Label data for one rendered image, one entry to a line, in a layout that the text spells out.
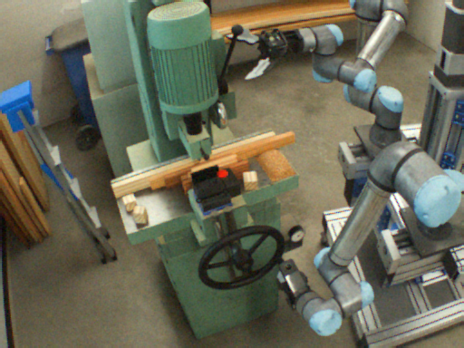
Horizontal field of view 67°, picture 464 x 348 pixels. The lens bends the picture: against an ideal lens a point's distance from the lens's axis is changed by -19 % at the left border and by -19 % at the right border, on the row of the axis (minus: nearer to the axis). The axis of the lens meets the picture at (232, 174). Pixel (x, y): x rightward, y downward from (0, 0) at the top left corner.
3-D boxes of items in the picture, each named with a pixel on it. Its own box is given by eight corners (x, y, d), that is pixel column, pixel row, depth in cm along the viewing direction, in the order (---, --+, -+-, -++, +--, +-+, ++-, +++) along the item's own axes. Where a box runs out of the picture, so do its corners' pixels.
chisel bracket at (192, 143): (192, 164, 137) (188, 143, 131) (179, 140, 147) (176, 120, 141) (214, 157, 138) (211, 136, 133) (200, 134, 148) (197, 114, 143)
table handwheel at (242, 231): (197, 301, 130) (207, 242, 113) (177, 257, 144) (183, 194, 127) (275, 283, 142) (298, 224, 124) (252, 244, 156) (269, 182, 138)
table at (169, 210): (138, 267, 125) (132, 256, 121) (118, 204, 147) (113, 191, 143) (313, 205, 139) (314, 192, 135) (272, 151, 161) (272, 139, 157)
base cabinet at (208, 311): (196, 341, 190) (164, 262, 143) (160, 258, 231) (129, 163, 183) (278, 310, 201) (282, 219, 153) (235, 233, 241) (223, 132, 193)
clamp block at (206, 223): (204, 239, 129) (200, 220, 123) (190, 210, 138) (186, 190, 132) (249, 223, 132) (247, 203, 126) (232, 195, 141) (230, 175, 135)
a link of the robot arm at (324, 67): (336, 91, 125) (337, 60, 117) (307, 78, 131) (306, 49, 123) (347, 81, 129) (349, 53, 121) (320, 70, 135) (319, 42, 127)
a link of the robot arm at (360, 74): (420, 17, 131) (369, 103, 121) (394, 9, 137) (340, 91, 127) (418, -5, 121) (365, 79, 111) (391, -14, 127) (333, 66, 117)
